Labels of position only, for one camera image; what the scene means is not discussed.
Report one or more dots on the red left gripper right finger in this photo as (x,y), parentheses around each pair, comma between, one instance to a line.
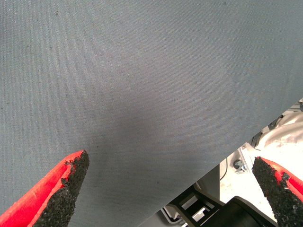
(281,194)

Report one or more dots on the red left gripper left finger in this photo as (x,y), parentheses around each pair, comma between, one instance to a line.
(47,201)

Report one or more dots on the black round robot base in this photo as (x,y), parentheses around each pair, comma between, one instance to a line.
(239,214)

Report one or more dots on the small grey caster wheel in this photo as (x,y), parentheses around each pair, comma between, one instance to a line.
(239,165)

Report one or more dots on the beige cover sheet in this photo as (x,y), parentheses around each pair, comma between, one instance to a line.
(286,137)

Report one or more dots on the black rubber wheel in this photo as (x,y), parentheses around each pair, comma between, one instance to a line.
(275,121)
(256,139)

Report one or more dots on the dark grey table cloth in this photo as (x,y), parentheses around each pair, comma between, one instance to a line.
(118,71)

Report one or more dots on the black frame bracket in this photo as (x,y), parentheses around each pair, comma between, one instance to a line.
(183,204)

